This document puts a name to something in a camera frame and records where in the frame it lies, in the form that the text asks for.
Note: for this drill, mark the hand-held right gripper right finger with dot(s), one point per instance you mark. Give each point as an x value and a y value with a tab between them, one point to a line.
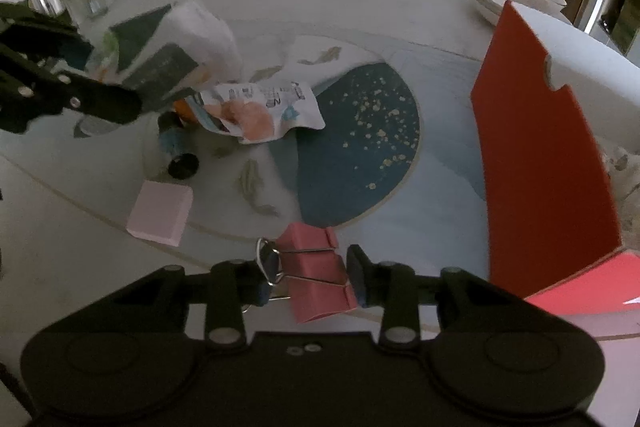
359	277

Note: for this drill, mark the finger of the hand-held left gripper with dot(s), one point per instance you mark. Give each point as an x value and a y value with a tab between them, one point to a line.
45	34
95	99

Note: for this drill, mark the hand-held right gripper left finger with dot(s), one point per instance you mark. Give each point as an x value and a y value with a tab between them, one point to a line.
261	294

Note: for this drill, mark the pink binder clip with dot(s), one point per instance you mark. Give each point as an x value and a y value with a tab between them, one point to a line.
315	277

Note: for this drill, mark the orange fruit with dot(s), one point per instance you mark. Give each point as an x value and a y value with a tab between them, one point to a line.
184	109

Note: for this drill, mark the small dark bottle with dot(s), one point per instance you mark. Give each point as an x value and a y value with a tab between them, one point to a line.
175	142

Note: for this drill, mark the white green tissue pack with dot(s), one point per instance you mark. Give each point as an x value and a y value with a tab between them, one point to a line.
200	37

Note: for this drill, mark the pink sticky note pad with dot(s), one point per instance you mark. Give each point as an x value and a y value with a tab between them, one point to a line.
160	212

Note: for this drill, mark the white orange-print pouch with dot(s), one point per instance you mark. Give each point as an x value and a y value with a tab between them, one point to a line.
270	107

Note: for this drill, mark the red cardboard box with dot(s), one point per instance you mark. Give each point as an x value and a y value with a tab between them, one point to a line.
540	157

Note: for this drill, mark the glass tumbler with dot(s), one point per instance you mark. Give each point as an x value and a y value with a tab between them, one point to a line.
92	2

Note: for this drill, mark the white plate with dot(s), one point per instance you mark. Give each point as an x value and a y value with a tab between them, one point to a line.
487	12

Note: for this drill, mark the green carton box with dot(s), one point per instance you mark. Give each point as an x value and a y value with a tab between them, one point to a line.
627	29

